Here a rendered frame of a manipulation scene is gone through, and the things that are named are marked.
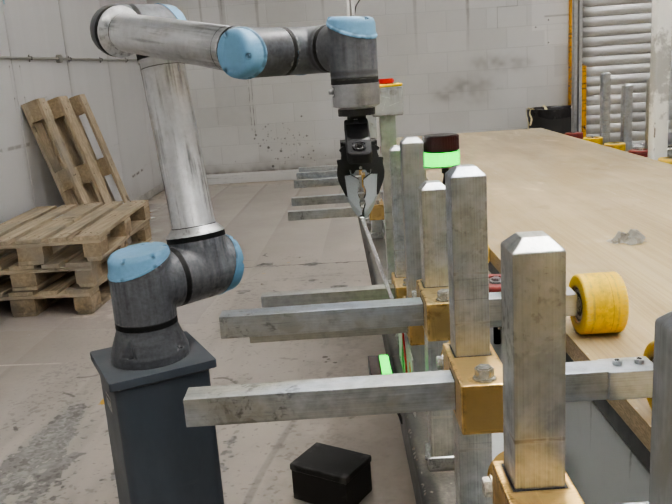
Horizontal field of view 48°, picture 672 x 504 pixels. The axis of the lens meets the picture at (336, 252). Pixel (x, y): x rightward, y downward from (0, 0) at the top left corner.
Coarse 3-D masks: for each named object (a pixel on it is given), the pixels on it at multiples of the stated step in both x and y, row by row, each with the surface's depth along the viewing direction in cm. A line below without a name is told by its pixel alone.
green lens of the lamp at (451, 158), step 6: (426, 156) 122; (432, 156) 121; (438, 156) 121; (444, 156) 121; (450, 156) 121; (456, 156) 122; (426, 162) 123; (432, 162) 122; (438, 162) 121; (444, 162) 121; (450, 162) 121; (456, 162) 122
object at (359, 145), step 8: (352, 120) 143; (360, 120) 143; (344, 128) 142; (352, 128) 141; (360, 128) 141; (368, 128) 141; (352, 136) 139; (360, 136) 139; (368, 136) 139; (352, 144) 136; (360, 144) 136; (368, 144) 137; (352, 152) 135; (360, 152) 135; (368, 152) 135; (352, 160) 136; (360, 160) 136; (368, 160) 136
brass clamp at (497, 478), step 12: (492, 468) 57; (504, 468) 55; (492, 480) 57; (504, 480) 54; (492, 492) 57; (504, 492) 53; (516, 492) 52; (528, 492) 52; (540, 492) 52; (552, 492) 52; (564, 492) 52; (576, 492) 52
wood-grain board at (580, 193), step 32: (480, 160) 276; (512, 160) 270; (544, 160) 264; (576, 160) 259; (608, 160) 254; (640, 160) 249; (512, 192) 207; (544, 192) 204; (576, 192) 201; (608, 192) 197; (640, 192) 194; (512, 224) 168; (544, 224) 166; (576, 224) 164; (608, 224) 162; (640, 224) 160; (576, 256) 138; (608, 256) 137; (640, 256) 135; (640, 288) 117; (640, 320) 104; (576, 352) 97; (608, 352) 93; (640, 352) 93; (640, 416) 77
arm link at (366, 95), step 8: (336, 88) 141; (344, 88) 139; (352, 88) 139; (360, 88) 139; (368, 88) 139; (376, 88) 141; (336, 96) 141; (344, 96) 140; (352, 96) 139; (360, 96) 139; (368, 96) 140; (376, 96) 141; (336, 104) 142; (344, 104) 140; (352, 104) 140; (360, 104) 140; (368, 104) 140; (376, 104) 141
